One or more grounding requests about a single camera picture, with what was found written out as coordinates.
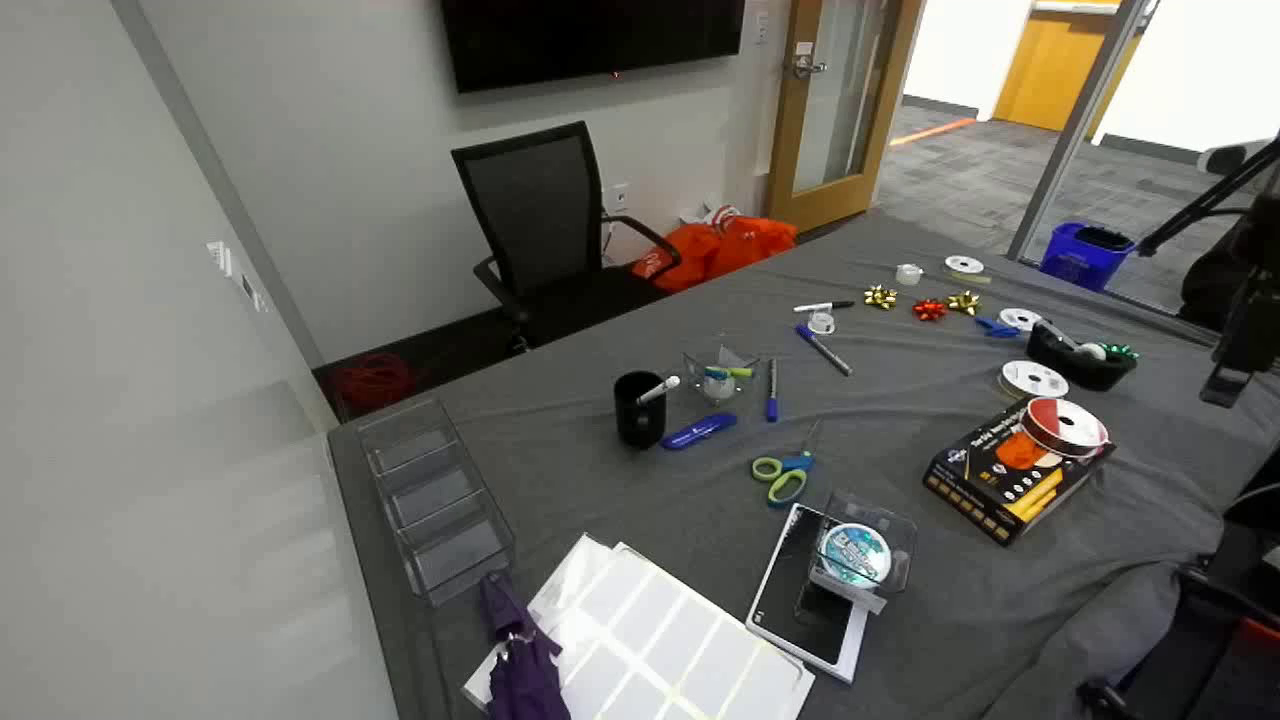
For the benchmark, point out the white marker with grey cap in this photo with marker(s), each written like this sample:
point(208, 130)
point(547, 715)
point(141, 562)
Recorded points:
point(662, 390)

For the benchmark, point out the black mug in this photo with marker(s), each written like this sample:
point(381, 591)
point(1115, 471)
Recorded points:
point(638, 419)

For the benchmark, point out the blue capped marker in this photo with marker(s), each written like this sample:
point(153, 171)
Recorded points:
point(827, 355)

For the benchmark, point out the white marker with black cap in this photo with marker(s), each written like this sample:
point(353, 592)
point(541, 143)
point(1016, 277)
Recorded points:
point(823, 307)

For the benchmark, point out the clear plastic container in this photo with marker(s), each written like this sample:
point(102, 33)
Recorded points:
point(720, 381)

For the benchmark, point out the blue pen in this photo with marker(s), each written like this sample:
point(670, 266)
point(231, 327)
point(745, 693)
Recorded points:
point(771, 395)

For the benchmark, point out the orange plastic bag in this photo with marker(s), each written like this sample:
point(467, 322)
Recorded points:
point(720, 245)

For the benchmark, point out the grey table cloth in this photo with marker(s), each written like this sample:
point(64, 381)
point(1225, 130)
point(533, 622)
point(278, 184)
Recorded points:
point(603, 506)

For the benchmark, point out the small clear tape roll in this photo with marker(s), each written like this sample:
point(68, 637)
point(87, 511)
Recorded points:
point(823, 327)

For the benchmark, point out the green blue scissors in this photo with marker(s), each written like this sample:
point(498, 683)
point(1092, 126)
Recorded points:
point(786, 482)

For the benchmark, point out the black mesh office chair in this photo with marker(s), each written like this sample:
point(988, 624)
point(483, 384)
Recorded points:
point(533, 202)

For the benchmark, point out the gold gift bow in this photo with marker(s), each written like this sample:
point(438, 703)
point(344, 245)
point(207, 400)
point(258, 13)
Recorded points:
point(878, 299)
point(961, 303)

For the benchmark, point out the clear plastic tray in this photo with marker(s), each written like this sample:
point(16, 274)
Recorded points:
point(434, 512)

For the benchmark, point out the wooden glass panel door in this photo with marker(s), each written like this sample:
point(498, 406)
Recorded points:
point(780, 135)

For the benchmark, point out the white label sheets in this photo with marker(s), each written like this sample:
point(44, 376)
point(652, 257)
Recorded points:
point(652, 641)

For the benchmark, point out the white round cap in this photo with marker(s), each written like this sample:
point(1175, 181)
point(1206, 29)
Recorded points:
point(911, 274)

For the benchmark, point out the white box with black screen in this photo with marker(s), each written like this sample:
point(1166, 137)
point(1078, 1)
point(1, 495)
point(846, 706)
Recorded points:
point(801, 600)

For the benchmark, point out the red gift bow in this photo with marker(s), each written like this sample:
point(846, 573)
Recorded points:
point(928, 308)

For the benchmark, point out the purple cloth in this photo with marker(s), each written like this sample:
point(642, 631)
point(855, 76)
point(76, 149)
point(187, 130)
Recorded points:
point(522, 667)

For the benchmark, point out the blue gift bow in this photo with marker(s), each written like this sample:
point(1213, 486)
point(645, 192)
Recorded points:
point(994, 328)

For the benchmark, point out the black orange cardboard box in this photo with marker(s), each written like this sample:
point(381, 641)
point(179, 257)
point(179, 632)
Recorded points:
point(1002, 486)

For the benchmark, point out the black tape dispenser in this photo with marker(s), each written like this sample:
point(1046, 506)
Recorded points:
point(1065, 358)

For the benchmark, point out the red white ribbon spool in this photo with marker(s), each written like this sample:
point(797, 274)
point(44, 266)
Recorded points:
point(1065, 427)

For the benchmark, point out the blue recycling bin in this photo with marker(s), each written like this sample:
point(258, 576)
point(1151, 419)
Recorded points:
point(1086, 255)

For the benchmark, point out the green gift bow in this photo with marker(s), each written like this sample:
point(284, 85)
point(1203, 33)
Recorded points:
point(1123, 355)

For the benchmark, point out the yellow wooden door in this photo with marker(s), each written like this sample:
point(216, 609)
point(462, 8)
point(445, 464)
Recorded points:
point(1055, 75)

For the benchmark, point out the white wall outlet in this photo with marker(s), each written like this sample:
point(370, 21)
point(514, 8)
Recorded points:
point(616, 192)

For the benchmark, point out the black wall television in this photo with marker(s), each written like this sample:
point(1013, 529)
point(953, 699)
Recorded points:
point(584, 41)

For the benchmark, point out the metal door frame post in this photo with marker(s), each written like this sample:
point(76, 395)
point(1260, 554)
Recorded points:
point(1081, 135)

